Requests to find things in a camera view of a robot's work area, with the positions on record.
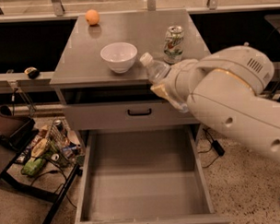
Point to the black and yellow tape measure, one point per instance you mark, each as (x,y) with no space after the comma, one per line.
(32,72)

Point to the open grey middle drawer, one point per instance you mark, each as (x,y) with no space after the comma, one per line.
(149,176)

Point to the green soda can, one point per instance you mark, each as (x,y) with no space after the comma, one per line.
(173,49)

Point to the clear plastic water bottle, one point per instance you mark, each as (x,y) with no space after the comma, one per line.
(156,72)

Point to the green snack bag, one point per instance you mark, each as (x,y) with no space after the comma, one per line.
(33,166)

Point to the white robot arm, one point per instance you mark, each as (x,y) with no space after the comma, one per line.
(223,91)

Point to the closed drawer with black handle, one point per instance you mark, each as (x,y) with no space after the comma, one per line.
(124,115)

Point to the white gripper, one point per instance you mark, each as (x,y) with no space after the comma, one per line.
(178,81)

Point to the white bowl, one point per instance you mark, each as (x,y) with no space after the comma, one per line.
(119,56)

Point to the black power adapter with cable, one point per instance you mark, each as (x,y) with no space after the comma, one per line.
(214,145)

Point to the black cart frame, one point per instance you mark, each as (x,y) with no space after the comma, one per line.
(8,157)

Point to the dark brown bag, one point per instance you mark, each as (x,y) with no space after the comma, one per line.
(14,129)

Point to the wire basket of groceries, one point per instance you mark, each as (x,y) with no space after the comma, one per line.
(60,146)

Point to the orange fruit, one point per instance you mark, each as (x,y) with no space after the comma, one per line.
(92,17)

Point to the grey drawer cabinet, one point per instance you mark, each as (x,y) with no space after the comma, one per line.
(96,98)

